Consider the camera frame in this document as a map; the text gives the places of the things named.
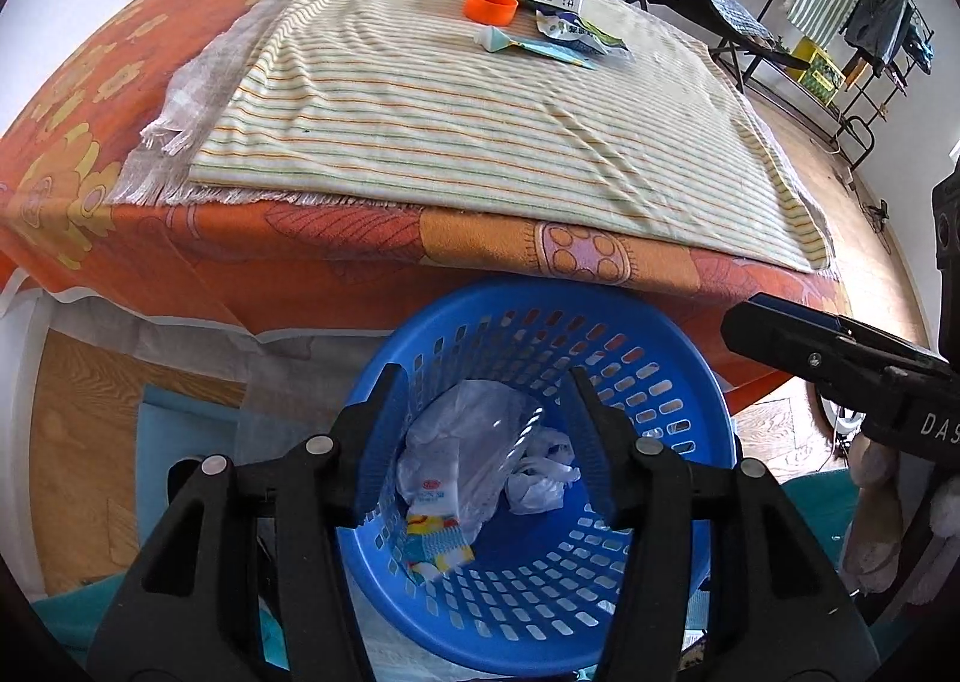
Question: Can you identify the teal garment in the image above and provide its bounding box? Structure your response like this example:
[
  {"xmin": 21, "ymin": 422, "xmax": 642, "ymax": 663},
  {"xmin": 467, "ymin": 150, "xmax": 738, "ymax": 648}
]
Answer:
[{"xmin": 900, "ymin": 22, "xmax": 939, "ymax": 76}]

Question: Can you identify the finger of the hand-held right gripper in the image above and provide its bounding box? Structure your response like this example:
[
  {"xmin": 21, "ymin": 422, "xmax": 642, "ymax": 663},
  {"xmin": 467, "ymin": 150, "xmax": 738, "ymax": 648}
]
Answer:
[
  {"xmin": 720, "ymin": 304, "xmax": 892, "ymax": 422},
  {"xmin": 750, "ymin": 292, "xmax": 950, "ymax": 373}
]

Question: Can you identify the orange floral blanket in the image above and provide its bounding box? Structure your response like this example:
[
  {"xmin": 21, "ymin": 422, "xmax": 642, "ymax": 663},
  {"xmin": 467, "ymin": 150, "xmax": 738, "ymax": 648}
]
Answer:
[{"xmin": 0, "ymin": 0, "xmax": 853, "ymax": 413}]

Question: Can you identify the white tube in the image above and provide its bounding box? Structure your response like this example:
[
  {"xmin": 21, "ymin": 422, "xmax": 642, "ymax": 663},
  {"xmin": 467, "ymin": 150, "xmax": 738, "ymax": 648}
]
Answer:
[{"xmin": 474, "ymin": 25, "xmax": 542, "ymax": 56}]

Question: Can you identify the teal wrapper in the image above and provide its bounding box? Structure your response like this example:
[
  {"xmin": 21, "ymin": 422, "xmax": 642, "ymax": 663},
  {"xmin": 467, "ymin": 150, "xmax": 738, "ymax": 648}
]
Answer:
[{"xmin": 517, "ymin": 38, "xmax": 602, "ymax": 70}]

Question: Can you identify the black drying rack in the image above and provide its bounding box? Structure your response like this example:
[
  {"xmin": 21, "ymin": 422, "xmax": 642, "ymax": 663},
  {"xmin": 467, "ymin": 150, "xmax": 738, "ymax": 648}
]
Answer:
[{"xmin": 757, "ymin": 0, "xmax": 935, "ymax": 165}]

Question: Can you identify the black cable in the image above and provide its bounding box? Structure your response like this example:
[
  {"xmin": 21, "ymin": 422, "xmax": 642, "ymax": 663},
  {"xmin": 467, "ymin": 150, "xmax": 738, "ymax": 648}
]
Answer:
[{"xmin": 861, "ymin": 198, "xmax": 895, "ymax": 257}]

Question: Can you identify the orange bottle cap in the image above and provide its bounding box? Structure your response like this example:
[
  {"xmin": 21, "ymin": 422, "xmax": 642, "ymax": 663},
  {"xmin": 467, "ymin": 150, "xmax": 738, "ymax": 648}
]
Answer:
[{"xmin": 463, "ymin": 0, "xmax": 518, "ymax": 26}]

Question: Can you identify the striped yellow cloth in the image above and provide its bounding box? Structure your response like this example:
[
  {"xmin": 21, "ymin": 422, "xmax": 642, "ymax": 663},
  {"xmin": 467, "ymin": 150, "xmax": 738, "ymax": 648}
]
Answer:
[{"xmin": 187, "ymin": 0, "xmax": 826, "ymax": 275}]

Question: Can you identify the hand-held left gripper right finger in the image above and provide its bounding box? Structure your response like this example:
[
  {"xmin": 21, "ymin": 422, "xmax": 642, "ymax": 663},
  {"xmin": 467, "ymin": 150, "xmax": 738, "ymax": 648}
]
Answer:
[{"xmin": 568, "ymin": 367, "xmax": 882, "ymax": 682}]

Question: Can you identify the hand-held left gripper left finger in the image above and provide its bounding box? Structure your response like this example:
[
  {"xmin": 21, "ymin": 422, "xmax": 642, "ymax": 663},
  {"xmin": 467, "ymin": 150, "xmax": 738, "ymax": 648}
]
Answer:
[{"xmin": 88, "ymin": 363, "xmax": 412, "ymax": 682}]

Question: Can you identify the clear plastic bag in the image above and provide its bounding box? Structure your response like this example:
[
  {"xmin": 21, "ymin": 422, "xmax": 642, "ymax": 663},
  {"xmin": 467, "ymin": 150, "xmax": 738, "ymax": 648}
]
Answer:
[{"xmin": 397, "ymin": 380, "xmax": 549, "ymax": 527}]

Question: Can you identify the blue plastic basket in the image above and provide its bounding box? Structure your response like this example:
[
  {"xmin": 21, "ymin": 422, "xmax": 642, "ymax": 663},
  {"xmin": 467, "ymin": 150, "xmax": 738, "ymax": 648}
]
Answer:
[{"xmin": 330, "ymin": 277, "xmax": 740, "ymax": 675}]

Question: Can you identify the colourful striped carton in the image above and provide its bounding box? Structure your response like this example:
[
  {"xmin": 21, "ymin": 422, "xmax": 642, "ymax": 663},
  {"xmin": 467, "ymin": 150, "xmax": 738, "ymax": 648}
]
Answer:
[{"xmin": 405, "ymin": 479, "xmax": 478, "ymax": 582}]

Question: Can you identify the white bed frame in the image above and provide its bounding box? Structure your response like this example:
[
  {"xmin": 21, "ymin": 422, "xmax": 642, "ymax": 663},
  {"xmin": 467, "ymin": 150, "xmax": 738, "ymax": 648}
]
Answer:
[{"xmin": 0, "ymin": 292, "xmax": 53, "ymax": 600}]

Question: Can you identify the green and white snack wrapper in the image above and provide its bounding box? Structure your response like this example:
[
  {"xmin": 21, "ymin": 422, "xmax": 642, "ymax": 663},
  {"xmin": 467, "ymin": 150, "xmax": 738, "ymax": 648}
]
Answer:
[{"xmin": 534, "ymin": 7, "xmax": 632, "ymax": 59}]

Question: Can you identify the light blue mat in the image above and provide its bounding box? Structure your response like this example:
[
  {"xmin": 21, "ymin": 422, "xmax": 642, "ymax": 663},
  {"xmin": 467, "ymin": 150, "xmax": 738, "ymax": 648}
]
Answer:
[{"xmin": 139, "ymin": 385, "xmax": 249, "ymax": 444}]

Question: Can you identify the dark grey jacket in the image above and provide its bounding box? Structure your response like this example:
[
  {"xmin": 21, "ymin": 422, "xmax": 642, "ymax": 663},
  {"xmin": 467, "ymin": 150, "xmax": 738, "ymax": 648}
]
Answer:
[{"xmin": 840, "ymin": 0, "xmax": 913, "ymax": 57}]

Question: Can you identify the yellow crate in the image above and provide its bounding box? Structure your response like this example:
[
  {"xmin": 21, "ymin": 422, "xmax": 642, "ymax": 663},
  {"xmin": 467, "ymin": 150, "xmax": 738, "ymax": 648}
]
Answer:
[{"xmin": 791, "ymin": 37, "xmax": 845, "ymax": 106}]

